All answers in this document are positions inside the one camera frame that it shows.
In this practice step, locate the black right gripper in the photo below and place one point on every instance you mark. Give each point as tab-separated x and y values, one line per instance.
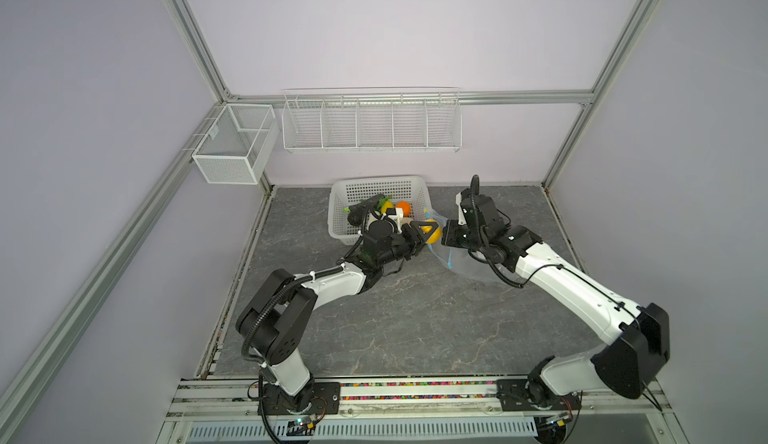
450	229

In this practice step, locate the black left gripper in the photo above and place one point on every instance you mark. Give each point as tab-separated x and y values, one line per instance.
416	237

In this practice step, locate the clear zip top bag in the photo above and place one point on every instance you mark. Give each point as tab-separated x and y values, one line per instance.
458	260

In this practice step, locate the yellow red toy peach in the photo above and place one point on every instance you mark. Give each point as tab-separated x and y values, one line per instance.
432	231

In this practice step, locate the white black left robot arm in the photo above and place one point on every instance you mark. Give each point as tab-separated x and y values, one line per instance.
274	321

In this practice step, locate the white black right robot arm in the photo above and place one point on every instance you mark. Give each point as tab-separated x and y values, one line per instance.
634	339

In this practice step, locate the orange toy fruit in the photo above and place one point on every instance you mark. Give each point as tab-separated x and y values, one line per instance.
404	209

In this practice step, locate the white perforated plastic basket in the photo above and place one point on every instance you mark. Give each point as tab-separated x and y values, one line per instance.
347	193

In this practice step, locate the white vent grille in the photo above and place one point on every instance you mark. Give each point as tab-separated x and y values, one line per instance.
337	430

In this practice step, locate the white wire wall shelf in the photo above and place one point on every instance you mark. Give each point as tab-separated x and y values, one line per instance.
405	119

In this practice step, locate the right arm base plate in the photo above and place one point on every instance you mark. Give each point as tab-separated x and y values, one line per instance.
521	394

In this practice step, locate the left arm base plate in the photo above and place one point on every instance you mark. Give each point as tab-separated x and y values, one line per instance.
298	399

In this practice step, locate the white mesh wall box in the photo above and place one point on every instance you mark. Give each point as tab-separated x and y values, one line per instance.
238	144

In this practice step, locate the aluminium front rail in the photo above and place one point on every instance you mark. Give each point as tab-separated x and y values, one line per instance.
419	397

